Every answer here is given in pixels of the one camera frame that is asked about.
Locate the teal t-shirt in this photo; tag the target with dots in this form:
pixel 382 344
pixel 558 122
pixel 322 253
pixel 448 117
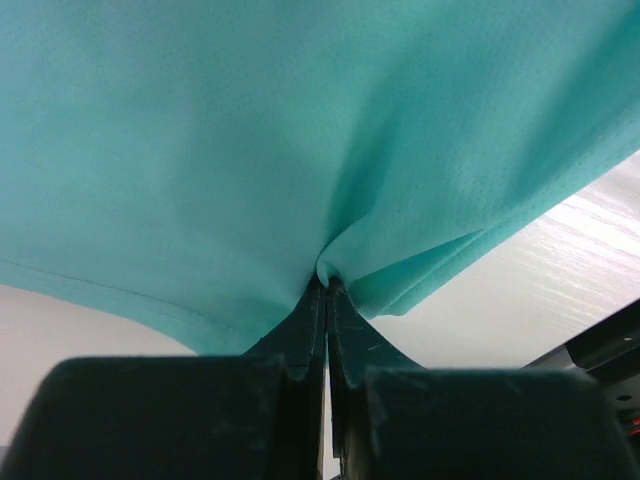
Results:
pixel 191 165

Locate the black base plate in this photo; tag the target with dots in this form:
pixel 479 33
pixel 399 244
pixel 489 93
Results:
pixel 609 353

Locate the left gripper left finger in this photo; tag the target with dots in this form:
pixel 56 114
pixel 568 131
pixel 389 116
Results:
pixel 258 415

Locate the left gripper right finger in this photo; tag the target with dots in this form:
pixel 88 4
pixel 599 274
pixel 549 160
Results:
pixel 394 419

